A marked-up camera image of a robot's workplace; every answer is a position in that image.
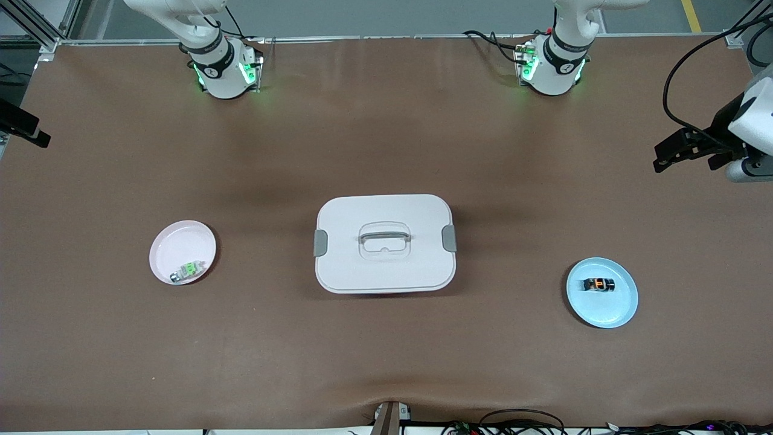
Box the pink round plate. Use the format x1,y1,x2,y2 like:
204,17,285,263
149,220,217,285

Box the light blue round plate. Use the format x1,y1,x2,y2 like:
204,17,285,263
566,257,639,329

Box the black cable bundle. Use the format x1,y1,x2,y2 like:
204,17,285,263
441,419,773,435

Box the grey box lid handle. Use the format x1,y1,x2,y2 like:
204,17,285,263
359,229,412,245

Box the brown table mat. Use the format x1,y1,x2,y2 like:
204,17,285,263
0,33,773,433

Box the black arm base cable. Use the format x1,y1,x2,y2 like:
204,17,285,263
463,30,526,64

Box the clear and green switch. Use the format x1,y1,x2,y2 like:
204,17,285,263
170,260,206,283

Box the aluminium frame post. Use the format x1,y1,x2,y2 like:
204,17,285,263
0,0,82,55
725,0,773,49

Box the looped black cable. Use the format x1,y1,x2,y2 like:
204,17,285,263
480,409,565,435

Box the white lidded storage box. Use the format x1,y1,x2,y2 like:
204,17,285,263
313,194,458,295

